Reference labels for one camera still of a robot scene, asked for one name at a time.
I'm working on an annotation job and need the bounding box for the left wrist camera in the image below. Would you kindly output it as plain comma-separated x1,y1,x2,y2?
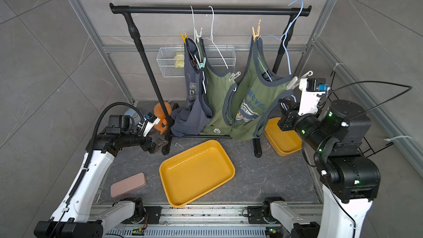
137,112,161,137

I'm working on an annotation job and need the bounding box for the light blue wire hanger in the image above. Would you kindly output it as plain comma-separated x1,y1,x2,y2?
262,0,304,76

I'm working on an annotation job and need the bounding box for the pink rectangular case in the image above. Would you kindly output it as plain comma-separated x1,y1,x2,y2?
110,173,147,198

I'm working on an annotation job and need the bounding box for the dark grey tank top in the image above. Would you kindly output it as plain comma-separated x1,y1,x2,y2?
171,37,212,137

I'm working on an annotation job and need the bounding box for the metal base rail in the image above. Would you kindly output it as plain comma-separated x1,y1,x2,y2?
103,202,323,238

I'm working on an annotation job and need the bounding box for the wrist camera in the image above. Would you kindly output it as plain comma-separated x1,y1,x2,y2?
137,112,161,137
298,78,330,116

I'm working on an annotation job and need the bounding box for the yellow item in basket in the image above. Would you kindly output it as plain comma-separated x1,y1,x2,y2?
174,52,185,68

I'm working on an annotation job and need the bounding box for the small yellow plastic tray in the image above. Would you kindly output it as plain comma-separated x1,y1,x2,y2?
264,117,302,156

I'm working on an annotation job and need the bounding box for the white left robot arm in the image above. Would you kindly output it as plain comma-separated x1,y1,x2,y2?
34,102,167,238

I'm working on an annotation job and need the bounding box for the orange plush toy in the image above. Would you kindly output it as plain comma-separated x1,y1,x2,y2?
154,103,168,135

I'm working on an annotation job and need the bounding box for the orange clothespin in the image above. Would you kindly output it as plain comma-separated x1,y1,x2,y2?
252,19,261,41

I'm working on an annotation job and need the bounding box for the black wire wall rack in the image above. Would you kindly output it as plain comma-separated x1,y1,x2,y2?
329,88,394,157

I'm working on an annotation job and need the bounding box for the green printed tank top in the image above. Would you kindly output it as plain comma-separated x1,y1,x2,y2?
223,38,293,141

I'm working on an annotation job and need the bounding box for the large yellow plastic tray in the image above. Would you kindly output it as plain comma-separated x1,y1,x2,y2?
159,140,235,208

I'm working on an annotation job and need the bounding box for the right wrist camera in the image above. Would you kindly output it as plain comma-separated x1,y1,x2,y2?
298,78,330,116

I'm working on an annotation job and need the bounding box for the black clothes rack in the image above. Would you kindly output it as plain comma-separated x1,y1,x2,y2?
109,2,312,158

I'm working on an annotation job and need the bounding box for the white wire hanger right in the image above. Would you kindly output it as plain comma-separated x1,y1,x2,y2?
202,6,229,69

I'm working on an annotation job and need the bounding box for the white wire basket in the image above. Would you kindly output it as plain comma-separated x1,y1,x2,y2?
156,45,236,78

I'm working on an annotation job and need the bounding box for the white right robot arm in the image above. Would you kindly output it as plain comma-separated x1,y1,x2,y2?
263,99,381,238

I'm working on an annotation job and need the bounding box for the plain green tank top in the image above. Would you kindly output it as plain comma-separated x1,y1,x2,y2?
199,39,237,136

